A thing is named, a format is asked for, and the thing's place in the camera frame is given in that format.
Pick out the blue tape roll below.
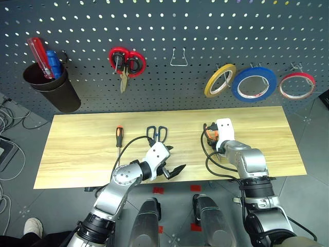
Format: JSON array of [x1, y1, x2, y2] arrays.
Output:
[[231, 66, 278, 103]]

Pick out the empty metal wire hook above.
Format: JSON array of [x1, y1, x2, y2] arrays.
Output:
[[169, 47, 188, 67]]

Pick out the yellow tape roll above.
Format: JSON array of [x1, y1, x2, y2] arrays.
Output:
[[204, 64, 237, 98]]

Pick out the red tape roll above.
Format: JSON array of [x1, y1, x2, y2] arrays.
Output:
[[278, 72, 316, 100]]

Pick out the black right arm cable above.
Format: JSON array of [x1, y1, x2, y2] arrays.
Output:
[[200, 123, 244, 181]]

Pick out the orange handled pliers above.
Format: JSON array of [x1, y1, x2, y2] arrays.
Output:
[[206, 130, 223, 162]]

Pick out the dark blue handled scissors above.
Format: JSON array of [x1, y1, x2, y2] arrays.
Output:
[[146, 125, 168, 144]]

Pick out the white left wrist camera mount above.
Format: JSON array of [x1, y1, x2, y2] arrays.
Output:
[[144, 142, 171, 181]]

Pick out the black box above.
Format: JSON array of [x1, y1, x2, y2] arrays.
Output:
[[318, 88, 329, 109]]

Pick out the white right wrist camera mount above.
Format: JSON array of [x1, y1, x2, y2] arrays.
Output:
[[215, 118, 236, 153]]

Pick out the black floor cable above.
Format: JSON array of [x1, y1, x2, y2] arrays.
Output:
[[22, 110, 52, 130]]

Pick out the grey flat device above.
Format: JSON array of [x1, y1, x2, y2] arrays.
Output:
[[0, 136, 19, 172]]

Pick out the white floor cable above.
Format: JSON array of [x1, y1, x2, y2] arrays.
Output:
[[0, 107, 27, 181]]

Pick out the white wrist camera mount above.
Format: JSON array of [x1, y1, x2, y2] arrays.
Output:
[[144, 142, 171, 181], [215, 118, 236, 153]]

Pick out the dark rounded grey shape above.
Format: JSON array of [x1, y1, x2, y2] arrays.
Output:
[[127, 197, 162, 247], [192, 193, 236, 247]]

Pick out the dark grey perforated pegboard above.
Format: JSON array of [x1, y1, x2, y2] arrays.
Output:
[[0, 0, 329, 121]]

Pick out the blue handle screwdriver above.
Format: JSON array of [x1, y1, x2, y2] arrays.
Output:
[[46, 49, 63, 79]]

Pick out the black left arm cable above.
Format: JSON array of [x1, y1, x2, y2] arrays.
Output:
[[112, 135, 156, 178]]

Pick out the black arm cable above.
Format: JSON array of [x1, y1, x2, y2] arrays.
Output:
[[200, 123, 244, 181], [112, 135, 156, 178]]

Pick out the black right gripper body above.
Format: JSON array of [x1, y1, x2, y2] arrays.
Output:
[[207, 128, 219, 148]]

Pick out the orange black handle screwdriver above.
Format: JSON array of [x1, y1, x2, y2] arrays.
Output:
[[114, 125, 125, 165]]

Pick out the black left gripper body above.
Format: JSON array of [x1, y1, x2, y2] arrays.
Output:
[[158, 164, 172, 180]]

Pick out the white shoe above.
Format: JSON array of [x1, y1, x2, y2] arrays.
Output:
[[23, 217, 44, 236]]

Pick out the black trouser leg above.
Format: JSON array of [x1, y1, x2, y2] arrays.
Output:
[[0, 231, 74, 247]]

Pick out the black cup holder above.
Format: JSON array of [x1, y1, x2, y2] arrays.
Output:
[[22, 62, 82, 113]]

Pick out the red handled scissors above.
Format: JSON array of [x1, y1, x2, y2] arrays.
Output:
[[108, 46, 147, 94]]

